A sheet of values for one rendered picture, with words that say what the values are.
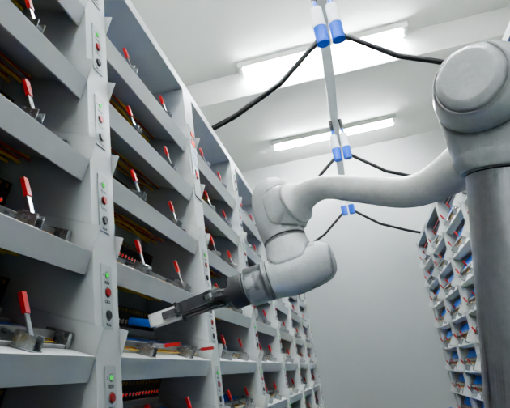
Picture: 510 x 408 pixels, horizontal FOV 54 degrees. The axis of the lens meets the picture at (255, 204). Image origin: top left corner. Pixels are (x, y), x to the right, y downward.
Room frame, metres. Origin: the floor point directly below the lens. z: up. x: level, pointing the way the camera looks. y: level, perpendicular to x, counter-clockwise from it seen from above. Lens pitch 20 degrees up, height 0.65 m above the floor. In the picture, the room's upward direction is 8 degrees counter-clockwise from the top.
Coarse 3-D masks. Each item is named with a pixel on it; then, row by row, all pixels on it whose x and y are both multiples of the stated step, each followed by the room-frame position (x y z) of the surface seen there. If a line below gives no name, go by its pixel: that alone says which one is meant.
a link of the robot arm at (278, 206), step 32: (448, 160) 0.81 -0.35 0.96; (256, 192) 1.12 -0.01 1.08; (288, 192) 1.07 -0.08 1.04; (320, 192) 1.03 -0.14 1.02; (352, 192) 0.97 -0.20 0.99; (384, 192) 0.92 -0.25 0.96; (416, 192) 0.87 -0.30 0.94; (448, 192) 0.85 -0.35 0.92; (256, 224) 1.14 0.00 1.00; (288, 224) 1.09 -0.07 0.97
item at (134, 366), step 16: (160, 336) 1.61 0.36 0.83; (176, 336) 1.60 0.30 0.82; (128, 352) 1.12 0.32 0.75; (208, 352) 1.58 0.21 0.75; (128, 368) 1.03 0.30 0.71; (144, 368) 1.11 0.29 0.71; (160, 368) 1.20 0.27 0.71; (176, 368) 1.31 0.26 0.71; (192, 368) 1.43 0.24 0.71; (208, 368) 1.58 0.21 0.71
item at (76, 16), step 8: (16, 0) 0.89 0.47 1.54; (24, 0) 0.85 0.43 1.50; (32, 0) 0.88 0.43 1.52; (40, 0) 0.87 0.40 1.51; (48, 0) 0.87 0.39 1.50; (56, 0) 0.81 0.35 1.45; (64, 0) 0.83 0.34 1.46; (72, 0) 0.85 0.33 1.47; (80, 0) 0.89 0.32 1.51; (24, 8) 0.91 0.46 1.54; (40, 8) 0.90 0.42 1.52; (48, 8) 0.90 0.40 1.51; (56, 8) 0.89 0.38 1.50; (64, 8) 0.84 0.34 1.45; (72, 8) 0.86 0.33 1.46; (80, 8) 0.88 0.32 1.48; (72, 16) 0.87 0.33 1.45; (80, 16) 0.89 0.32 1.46
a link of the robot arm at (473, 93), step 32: (448, 64) 0.57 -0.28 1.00; (480, 64) 0.54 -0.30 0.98; (448, 96) 0.57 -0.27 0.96; (480, 96) 0.55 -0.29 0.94; (448, 128) 0.62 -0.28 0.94; (480, 128) 0.58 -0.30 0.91; (480, 160) 0.61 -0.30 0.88; (480, 192) 0.63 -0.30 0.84; (480, 224) 0.64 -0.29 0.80; (480, 256) 0.66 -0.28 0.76; (480, 288) 0.67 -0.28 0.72; (480, 320) 0.68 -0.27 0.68; (480, 352) 0.70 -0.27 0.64
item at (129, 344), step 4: (128, 340) 1.13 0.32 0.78; (132, 340) 1.17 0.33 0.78; (128, 344) 1.13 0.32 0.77; (132, 344) 1.15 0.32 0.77; (136, 344) 1.17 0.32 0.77; (148, 344) 1.23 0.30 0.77; (156, 344) 1.28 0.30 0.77; (160, 344) 1.31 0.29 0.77; (124, 348) 1.11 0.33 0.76; (128, 348) 1.13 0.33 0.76; (132, 348) 1.15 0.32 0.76; (136, 348) 1.17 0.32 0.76; (160, 348) 1.31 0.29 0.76; (164, 348) 1.34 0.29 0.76; (168, 348) 1.37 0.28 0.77; (172, 348) 1.40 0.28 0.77; (176, 348) 1.43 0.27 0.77; (188, 348) 1.52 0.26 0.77; (192, 348) 1.55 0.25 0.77; (168, 352) 1.33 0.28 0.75; (172, 352) 1.36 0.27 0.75; (176, 352) 1.39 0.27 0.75
